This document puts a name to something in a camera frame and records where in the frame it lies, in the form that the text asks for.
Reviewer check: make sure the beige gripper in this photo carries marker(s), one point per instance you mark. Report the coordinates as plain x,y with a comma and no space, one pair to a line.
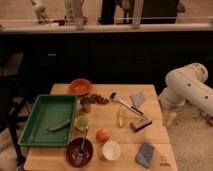
168,117

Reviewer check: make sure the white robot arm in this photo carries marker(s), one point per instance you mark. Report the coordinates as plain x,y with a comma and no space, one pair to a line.
186,84

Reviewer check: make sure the red orange bowl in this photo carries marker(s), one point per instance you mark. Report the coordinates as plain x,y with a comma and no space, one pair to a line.
80,87

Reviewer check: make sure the dark brown bowl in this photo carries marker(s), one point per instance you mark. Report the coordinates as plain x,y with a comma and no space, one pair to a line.
74,147

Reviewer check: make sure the grey blue cloth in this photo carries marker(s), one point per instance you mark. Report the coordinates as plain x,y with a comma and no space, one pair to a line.
137,99

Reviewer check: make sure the blue sponge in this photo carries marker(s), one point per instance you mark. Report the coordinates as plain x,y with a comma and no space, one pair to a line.
145,154

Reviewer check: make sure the white cup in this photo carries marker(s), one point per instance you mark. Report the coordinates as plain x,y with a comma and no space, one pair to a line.
111,150

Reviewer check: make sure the orange peach fruit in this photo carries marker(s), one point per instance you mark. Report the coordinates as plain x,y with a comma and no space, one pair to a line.
102,135

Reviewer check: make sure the bunch of dark grapes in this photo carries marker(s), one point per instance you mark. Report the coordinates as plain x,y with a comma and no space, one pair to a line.
99,99

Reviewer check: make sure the dark metal cup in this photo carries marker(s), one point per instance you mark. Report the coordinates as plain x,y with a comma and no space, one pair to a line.
86,105

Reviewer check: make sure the small green cup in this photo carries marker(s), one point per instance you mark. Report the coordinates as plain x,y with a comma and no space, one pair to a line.
81,123

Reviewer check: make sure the green pea pod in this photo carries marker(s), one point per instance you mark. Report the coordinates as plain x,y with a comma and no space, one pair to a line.
59,126

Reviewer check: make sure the green plastic tray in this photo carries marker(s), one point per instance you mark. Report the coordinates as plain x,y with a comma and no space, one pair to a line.
49,111

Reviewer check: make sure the black chair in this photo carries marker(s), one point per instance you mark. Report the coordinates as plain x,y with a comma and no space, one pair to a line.
9,113

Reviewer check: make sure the black handled silver spoon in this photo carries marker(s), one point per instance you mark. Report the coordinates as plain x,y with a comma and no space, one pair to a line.
115,97

